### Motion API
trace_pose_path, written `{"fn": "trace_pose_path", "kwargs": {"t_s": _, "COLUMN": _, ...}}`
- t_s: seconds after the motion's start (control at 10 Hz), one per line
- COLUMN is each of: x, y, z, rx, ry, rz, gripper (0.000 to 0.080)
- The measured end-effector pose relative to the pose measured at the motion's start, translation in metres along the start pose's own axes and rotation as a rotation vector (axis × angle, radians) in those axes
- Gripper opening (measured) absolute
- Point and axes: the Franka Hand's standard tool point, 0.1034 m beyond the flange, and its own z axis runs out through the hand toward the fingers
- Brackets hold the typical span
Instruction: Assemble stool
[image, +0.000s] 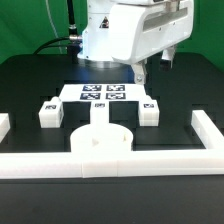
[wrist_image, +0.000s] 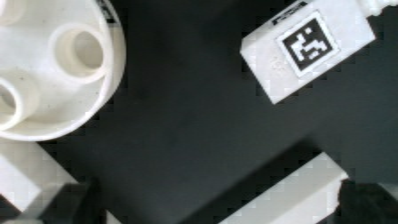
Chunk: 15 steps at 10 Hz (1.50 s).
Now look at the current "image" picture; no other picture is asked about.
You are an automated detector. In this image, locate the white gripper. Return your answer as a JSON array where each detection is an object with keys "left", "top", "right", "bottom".
[{"left": 109, "top": 0, "right": 194, "bottom": 85}]

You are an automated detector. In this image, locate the white round stool seat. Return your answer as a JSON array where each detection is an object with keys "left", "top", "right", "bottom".
[{"left": 70, "top": 123, "right": 133, "bottom": 153}]

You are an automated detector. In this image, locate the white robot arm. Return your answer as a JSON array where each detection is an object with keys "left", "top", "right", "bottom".
[{"left": 78, "top": 0, "right": 194, "bottom": 85}]

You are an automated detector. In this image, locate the white marker sheet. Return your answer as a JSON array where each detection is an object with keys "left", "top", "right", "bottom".
[{"left": 59, "top": 84, "right": 146, "bottom": 102}]

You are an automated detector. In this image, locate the white U-shaped fence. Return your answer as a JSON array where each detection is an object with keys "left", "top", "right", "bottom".
[{"left": 0, "top": 110, "right": 224, "bottom": 179}]

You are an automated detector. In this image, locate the black upright cable connector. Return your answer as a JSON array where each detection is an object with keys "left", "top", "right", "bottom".
[{"left": 66, "top": 0, "right": 78, "bottom": 35}]

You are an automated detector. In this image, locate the black cable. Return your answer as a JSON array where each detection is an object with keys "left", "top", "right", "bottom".
[{"left": 33, "top": 35, "right": 83, "bottom": 55}]

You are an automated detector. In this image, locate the white thin cable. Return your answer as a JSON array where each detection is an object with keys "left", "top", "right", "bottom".
[{"left": 45, "top": 0, "right": 64, "bottom": 55}]

